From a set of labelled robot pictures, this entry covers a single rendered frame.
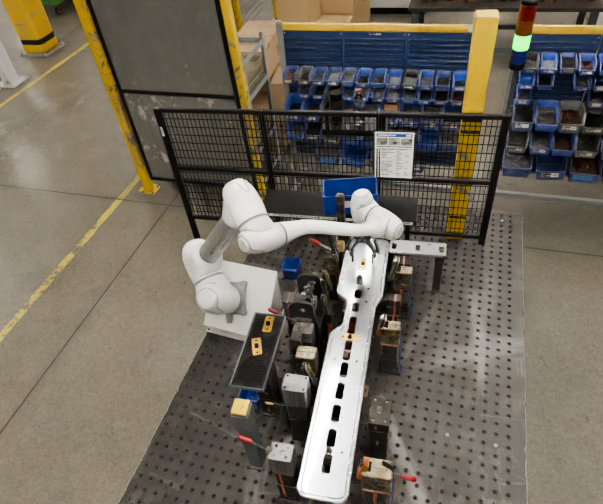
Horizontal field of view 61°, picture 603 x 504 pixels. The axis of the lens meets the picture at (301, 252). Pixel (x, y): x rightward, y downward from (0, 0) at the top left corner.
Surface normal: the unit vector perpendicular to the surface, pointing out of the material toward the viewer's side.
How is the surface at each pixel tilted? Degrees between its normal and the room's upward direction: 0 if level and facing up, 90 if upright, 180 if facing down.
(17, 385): 0
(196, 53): 91
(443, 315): 0
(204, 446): 0
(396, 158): 90
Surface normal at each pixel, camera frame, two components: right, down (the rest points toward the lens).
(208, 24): -0.27, 0.68
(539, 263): -0.10, -0.72
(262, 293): -0.31, -0.06
